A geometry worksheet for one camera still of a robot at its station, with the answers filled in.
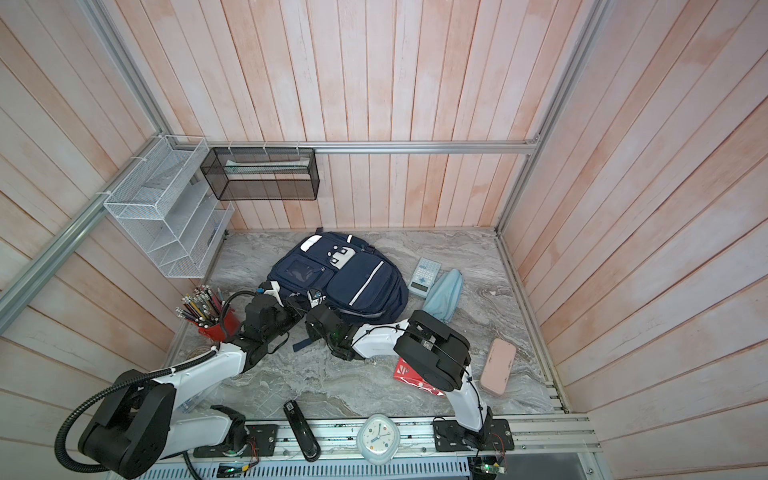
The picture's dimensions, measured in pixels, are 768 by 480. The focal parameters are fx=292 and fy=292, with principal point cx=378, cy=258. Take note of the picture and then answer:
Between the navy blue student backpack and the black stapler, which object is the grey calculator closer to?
the navy blue student backpack

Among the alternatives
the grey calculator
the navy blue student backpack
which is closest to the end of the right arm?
the navy blue student backpack

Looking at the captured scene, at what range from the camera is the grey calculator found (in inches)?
40.5

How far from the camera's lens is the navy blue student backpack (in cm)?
89

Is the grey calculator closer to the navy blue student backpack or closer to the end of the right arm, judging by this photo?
the navy blue student backpack

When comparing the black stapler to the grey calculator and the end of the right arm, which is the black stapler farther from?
the grey calculator

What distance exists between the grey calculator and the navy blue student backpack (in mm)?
37
